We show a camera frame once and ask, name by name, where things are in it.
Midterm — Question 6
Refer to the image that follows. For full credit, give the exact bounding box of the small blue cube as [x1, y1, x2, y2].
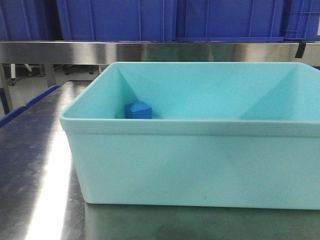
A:
[124, 101, 153, 119]

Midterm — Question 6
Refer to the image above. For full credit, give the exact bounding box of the light teal plastic tub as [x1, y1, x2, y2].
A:
[59, 62, 320, 210]

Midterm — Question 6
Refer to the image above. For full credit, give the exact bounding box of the blue crate upper right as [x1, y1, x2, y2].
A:
[175, 0, 285, 43]

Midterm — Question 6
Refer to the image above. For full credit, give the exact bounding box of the blue crate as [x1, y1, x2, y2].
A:
[281, 0, 320, 41]
[175, 0, 285, 43]
[0, 0, 62, 42]
[56, 0, 178, 42]

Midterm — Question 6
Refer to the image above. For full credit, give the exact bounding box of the blue crate upper middle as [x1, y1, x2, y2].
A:
[56, 0, 178, 42]

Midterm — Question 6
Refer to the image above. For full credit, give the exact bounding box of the black tape strip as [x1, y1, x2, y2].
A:
[295, 42, 307, 59]

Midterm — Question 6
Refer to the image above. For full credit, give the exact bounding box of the blue crate upper left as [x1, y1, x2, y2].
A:
[0, 0, 62, 42]

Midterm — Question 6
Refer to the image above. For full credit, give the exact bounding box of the blue crate far right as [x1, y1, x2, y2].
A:
[281, 0, 320, 41]

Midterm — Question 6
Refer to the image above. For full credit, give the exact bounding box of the stainless steel shelf rail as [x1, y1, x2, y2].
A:
[0, 41, 320, 67]

